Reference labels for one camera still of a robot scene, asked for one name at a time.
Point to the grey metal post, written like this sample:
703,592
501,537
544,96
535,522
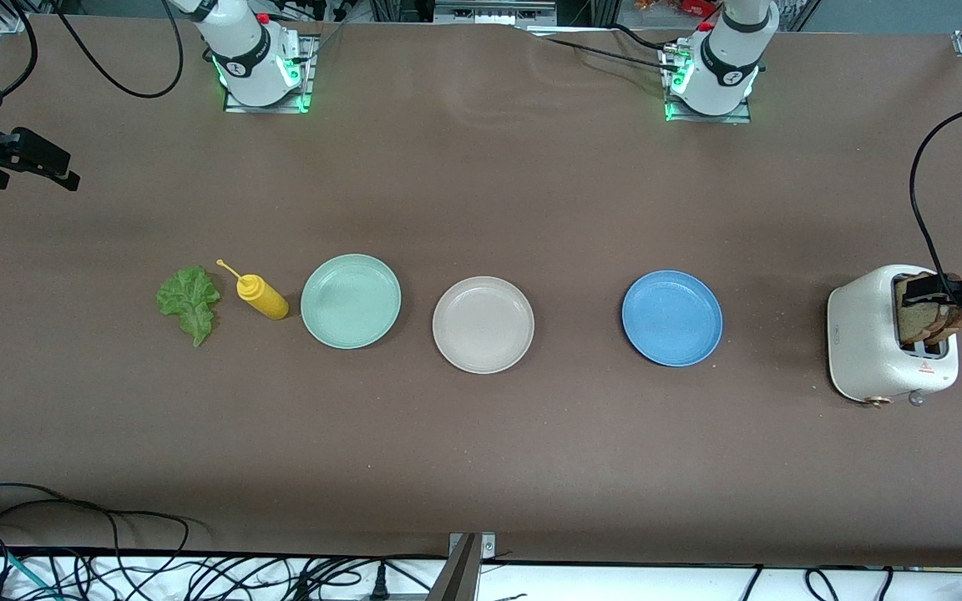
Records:
458,578

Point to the black power plug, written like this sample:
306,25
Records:
378,584

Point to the metal bracket plate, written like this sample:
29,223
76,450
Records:
488,547

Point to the grey equipment box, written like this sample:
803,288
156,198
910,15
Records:
493,12

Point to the blue round plate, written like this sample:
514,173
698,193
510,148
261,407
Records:
671,317

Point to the green round plate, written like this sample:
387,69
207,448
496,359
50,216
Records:
351,300

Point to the yellow mustard squeeze bottle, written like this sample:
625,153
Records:
264,299

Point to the brown bread slice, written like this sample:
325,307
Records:
915,325
955,327

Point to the white two-slot toaster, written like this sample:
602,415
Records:
861,334

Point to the beige round plate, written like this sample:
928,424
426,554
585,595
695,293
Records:
483,325

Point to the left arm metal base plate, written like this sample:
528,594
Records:
736,118

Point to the red package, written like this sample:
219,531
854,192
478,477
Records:
681,7

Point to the green lettuce leaf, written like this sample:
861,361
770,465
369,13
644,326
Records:
189,300

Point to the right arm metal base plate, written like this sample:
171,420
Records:
307,83

